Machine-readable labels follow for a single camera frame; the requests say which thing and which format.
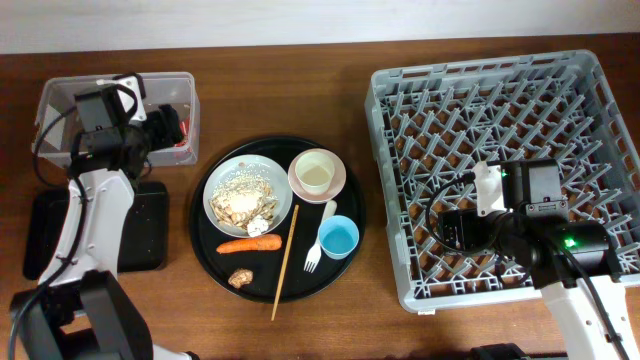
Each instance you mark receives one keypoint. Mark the orange carrot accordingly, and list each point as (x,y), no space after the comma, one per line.
(268,242)

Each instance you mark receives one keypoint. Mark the red snack wrapper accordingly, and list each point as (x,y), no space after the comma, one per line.
(185,129)

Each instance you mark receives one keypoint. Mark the wooden chopstick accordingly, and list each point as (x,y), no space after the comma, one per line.
(284,263)

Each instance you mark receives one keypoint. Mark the clear plastic waste bin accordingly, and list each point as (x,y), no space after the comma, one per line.
(174,88)

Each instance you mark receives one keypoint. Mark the round black serving tray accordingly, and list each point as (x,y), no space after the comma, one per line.
(298,283)

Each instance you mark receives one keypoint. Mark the white paper ball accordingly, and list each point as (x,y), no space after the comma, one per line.
(257,226)

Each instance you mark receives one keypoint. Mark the pink bowl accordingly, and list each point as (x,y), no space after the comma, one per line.
(335,187)

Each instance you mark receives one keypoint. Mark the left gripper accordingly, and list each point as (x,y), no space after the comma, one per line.
(165,125)

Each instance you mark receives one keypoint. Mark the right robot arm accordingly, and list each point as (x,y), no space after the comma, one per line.
(575,267)

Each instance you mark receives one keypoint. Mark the ginger root piece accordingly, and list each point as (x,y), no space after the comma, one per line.
(240,278)

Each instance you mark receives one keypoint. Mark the grey plate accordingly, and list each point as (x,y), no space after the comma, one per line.
(254,164)

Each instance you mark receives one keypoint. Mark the food scraps pile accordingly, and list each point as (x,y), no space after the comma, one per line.
(241,198)

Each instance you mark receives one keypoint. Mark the grey dishwasher rack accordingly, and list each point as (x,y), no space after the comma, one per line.
(431,123)

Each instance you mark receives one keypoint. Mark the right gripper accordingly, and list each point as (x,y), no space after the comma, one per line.
(467,220)

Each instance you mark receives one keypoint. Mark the cream plastic cup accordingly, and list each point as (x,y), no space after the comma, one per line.
(314,170)

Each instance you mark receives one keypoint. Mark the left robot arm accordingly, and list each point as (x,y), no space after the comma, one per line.
(78,309)

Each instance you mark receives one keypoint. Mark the black rectangular tray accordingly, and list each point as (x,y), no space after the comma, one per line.
(144,244)

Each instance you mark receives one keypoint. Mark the blue plastic cup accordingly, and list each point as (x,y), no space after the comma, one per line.
(338,236)

